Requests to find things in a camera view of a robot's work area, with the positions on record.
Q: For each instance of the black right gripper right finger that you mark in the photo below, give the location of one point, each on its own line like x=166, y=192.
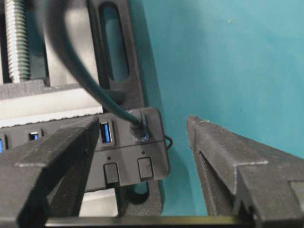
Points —
x=245, y=178

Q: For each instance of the black Vemont USB hub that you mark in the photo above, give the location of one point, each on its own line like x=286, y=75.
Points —
x=120, y=159

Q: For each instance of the black bench vise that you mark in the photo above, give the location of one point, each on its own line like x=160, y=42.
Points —
x=65, y=61

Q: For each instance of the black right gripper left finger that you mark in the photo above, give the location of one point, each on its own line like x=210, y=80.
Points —
x=47, y=177

